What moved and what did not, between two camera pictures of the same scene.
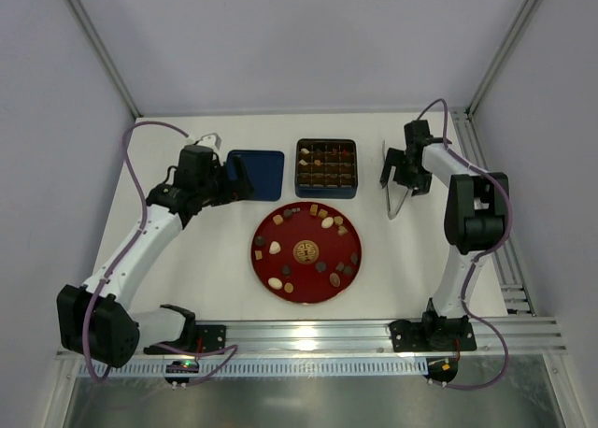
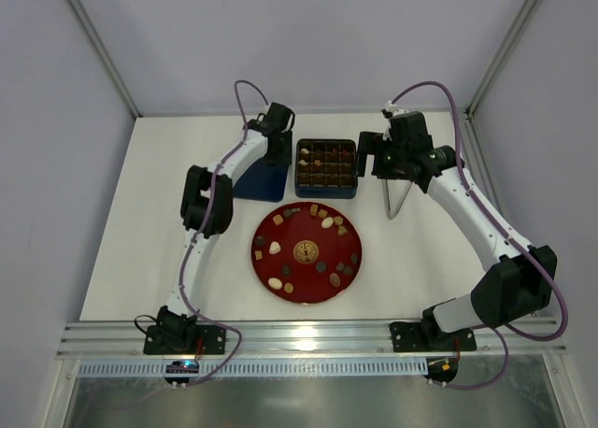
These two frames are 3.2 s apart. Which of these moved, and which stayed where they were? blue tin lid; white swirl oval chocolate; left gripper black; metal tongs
Moved: left gripper black
Stayed: metal tongs; white swirl oval chocolate; blue tin lid
